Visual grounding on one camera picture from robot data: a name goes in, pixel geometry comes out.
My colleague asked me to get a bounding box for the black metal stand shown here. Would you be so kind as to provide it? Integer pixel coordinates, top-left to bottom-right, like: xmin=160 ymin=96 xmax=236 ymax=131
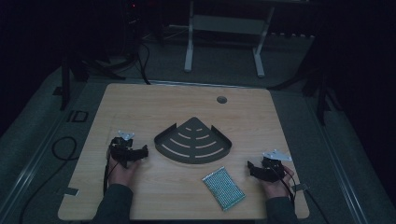
xmin=270 ymin=62 xmax=344 ymax=127
xmin=59 ymin=52 xmax=138 ymax=111

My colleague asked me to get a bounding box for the person's left hand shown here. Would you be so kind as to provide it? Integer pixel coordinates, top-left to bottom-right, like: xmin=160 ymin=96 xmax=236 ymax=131
xmin=106 ymin=152 xmax=143 ymax=191

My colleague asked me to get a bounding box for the light blue perforated plate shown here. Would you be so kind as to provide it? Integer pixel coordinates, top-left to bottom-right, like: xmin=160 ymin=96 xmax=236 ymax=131
xmin=201 ymin=165 xmax=247 ymax=212

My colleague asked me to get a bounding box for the black floor cable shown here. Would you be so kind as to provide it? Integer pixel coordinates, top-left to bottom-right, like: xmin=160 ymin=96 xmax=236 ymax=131
xmin=18 ymin=135 xmax=79 ymax=224

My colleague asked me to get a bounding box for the hand-held gripper cable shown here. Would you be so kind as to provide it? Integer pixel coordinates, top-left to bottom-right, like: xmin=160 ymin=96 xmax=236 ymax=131
xmin=270 ymin=161 xmax=297 ymax=209
xmin=102 ymin=148 xmax=120 ymax=197

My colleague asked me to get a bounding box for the left hand-held gripper cable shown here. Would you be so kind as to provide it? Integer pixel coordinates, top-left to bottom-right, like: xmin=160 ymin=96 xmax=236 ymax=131
xmin=102 ymin=148 xmax=120 ymax=197

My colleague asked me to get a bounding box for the person's right hand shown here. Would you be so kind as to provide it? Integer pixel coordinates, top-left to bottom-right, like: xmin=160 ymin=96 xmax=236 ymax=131
xmin=260 ymin=164 xmax=296 ymax=200

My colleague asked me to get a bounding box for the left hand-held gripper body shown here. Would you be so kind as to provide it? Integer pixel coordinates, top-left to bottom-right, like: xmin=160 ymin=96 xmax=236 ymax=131
xmin=108 ymin=130 xmax=139 ymax=169

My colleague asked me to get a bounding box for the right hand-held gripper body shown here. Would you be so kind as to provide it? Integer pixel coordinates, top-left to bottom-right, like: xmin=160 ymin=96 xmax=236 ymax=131
xmin=261 ymin=148 xmax=293 ymax=184

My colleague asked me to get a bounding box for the dark grey corner shelf rack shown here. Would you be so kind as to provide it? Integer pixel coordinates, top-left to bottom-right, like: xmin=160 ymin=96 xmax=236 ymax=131
xmin=153 ymin=116 xmax=233 ymax=165

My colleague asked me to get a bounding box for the white metal table frame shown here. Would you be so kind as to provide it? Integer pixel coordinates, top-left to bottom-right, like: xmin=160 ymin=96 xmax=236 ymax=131
xmin=183 ymin=0 xmax=276 ymax=78

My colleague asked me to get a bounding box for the right hand-held gripper cable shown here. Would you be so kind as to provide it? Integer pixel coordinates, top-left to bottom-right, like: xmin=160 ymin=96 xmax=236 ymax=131
xmin=270 ymin=161 xmax=297 ymax=209

